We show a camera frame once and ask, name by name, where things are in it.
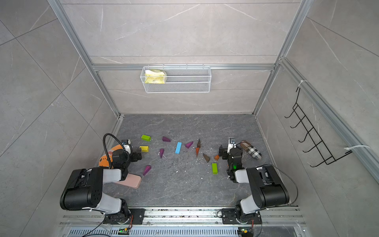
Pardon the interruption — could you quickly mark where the yellow cloth in basket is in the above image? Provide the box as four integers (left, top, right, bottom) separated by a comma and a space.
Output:
144, 69, 167, 84

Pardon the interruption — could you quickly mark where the orange red wedge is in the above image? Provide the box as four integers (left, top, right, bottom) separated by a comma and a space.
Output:
195, 147, 200, 157

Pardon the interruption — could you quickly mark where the white wire mesh basket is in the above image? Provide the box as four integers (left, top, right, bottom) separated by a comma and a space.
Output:
140, 65, 212, 93

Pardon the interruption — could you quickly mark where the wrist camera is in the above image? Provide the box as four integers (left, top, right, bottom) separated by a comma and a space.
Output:
121, 139, 132, 154
227, 137, 236, 153

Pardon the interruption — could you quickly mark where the plaid patterned pouch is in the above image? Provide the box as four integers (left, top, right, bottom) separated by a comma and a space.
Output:
239, 140, 262, 160

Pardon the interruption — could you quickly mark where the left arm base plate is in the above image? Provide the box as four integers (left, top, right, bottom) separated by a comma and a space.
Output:
103, 208, 146, 225

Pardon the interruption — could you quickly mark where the black wire hook rack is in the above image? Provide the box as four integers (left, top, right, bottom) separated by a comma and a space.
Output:
285, 87, 353, 168

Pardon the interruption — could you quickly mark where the pink rounded case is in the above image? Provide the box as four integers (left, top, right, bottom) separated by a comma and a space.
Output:
116, 173, 142, 189

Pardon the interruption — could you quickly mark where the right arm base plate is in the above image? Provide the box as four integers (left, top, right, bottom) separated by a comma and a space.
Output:
221, 208, 262, 225

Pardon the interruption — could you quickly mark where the brown wedge flat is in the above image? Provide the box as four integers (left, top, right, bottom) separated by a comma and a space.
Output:
202, 153, 210, 163

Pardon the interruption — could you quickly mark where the light blue long block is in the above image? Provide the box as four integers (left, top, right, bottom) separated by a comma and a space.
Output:
175, 142, 182, 154

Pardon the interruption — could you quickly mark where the metal front rail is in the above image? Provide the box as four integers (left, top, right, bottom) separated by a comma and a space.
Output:
54, 206, 310, 237

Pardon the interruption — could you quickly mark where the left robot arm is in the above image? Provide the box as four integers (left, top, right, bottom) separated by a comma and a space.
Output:
60, 146, 146, 226

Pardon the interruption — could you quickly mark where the yellow block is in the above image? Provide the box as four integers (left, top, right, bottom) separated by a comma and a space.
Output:
139, 146, 150, 153

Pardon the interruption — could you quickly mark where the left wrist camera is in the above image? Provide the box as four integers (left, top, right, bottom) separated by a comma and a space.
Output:
121, 139, 132, 154

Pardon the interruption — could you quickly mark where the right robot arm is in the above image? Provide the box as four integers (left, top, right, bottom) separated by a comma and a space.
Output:
219, 141, 290, 224

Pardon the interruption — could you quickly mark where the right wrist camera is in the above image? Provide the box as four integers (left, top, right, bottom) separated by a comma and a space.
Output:
227, 137, 236, 153

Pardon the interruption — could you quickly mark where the orange plush fish toy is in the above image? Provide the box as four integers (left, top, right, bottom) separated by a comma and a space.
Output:
98, 145, 123, 169

